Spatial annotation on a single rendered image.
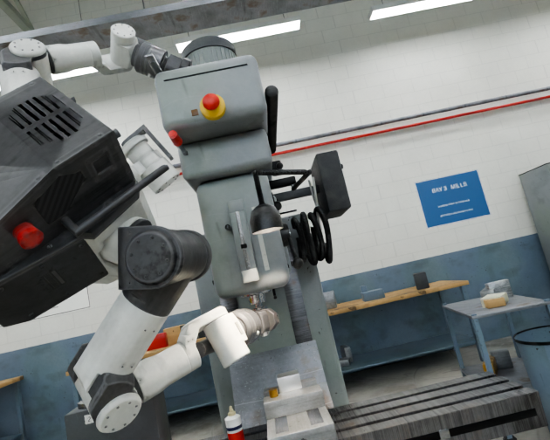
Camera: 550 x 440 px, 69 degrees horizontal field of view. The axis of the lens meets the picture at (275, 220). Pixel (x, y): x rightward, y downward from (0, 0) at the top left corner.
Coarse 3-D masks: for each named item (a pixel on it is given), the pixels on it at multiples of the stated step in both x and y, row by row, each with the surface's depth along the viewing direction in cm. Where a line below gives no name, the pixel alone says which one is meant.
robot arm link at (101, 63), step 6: (90, 42) 109; (90, 48) 108; (96, 48) 109; (96, 54) 109; (108, 54) 119; (96, 60) 110; (102, 60) 115; (108, 60) 117; (96, 66) 112; (102, 66) 113; (108, 66) 116; (114, 66) 117; (120, 66) 118; (132, 66) 120; (102, 72) 115; (108, 72) 116; (114, 72) 117; (120, 72) 119
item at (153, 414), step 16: (160, 400) 107; (80, 416) 100; (144, 416) 101; (160, 416) 104; (80, 432) 99; (96, 432) 99; (112, 432) 100; (128, 432) 100; (144, 432) 100; (160, 432) 101
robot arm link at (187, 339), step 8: (208, 312) 87; (216, 312) 88; (224, 312) 89; (192, 320) 85; (200, 320) 85; (208, 320) 86; (184, 328) 84; (192, 328) 84; (200, 328) 86; (184, 336) 82; (192, 336) 83; (184, 344) 81; (192, 344) 82; (192, 352) 81; (192, 360) 81; (200, 360) 82; (192, 368) 81
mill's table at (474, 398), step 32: (448, 384) 116; (480, 384) 110; (512, 384) 105; (352, 416) 108; (384, 416) 103; (416, 416) 98; (448, 416) 96; (480, 416) 96; (512, 416) 96; (544, 416) 97
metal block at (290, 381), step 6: (288, 372) 110; (294, 372) 108; (282, 378) 106; (288, 378) 106; (294, 378) 106; (282, 384) 106; (288, 384) 106; (294, 384) 106; (300, 384) 106; (282, 390) 105; (288, 390) 105
